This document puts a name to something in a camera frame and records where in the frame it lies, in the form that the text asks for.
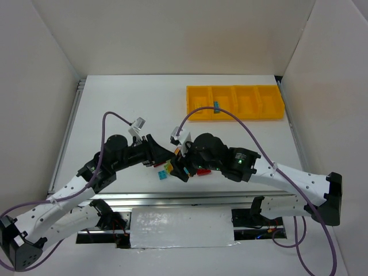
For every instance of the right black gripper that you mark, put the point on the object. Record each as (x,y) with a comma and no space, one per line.
(186,165)

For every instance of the red rectangular lego brick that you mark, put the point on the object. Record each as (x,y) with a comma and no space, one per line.
(203,172)

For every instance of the aluminium rail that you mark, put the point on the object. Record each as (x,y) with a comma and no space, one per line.
(292,125)
(71,118)
(133,200)

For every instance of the yellow long lego brick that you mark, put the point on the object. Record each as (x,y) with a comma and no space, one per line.
(198,103)

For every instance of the aluminium right rail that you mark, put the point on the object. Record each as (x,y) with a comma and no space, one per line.
(292,125)

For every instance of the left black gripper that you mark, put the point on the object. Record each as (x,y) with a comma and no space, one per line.
(148,150)

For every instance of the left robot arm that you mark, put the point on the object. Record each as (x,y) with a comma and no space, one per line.
(25,237)

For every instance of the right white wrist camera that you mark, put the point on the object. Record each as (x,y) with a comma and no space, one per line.
(180,138)

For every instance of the teal long lego brick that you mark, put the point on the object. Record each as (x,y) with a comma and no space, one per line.
(216,107)

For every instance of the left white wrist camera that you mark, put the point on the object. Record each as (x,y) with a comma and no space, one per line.
(136,127)

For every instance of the aluminium front rail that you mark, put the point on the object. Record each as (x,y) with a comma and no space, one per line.
(133,200)

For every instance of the white foil covered panel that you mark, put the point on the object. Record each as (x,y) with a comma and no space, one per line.
(186,227)

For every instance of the red arch lego brick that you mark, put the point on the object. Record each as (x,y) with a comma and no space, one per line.
(159,164)

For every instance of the lime green lego plate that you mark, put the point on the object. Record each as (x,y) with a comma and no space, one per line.
(167,168)

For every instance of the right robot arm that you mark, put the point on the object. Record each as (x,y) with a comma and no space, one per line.
(313,195)

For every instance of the yellow four-compartment bin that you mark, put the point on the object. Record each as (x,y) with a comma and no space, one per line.
(257,102)

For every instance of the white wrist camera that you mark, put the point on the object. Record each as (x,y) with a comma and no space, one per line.
(180,138)
(136,127)

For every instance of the aluminium left rail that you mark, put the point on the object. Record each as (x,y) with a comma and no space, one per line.
(71,118)

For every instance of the teal square lego plate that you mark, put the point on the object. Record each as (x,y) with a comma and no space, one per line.
(162,175)

